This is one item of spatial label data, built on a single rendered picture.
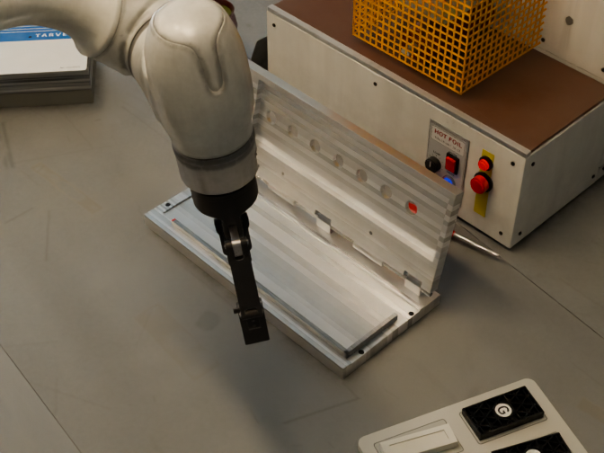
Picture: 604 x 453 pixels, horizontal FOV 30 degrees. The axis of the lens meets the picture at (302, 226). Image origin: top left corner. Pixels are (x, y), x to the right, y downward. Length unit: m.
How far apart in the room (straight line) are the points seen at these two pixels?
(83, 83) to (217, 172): 0.88
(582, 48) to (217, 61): 0.83
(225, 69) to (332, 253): 0.66
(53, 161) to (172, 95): 0.85
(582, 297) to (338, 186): 0.40
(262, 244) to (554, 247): 0.46
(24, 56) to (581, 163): 0.97
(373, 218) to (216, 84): 0.61
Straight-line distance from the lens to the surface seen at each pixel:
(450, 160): 1.75
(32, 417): 1.59
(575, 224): 1.86
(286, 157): 1.78
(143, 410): 1.57
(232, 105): 1.15
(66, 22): 1.23
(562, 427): 1.56
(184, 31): 1.11
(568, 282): 1.76
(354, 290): 1.67
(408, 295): 1.67
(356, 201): 1.70
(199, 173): 1.21
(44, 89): 2.07
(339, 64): 1.86
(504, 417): 1.54
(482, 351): 1.64
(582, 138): 1.80
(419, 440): 1.51
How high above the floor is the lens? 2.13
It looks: 43 degrees down
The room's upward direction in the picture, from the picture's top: straight up
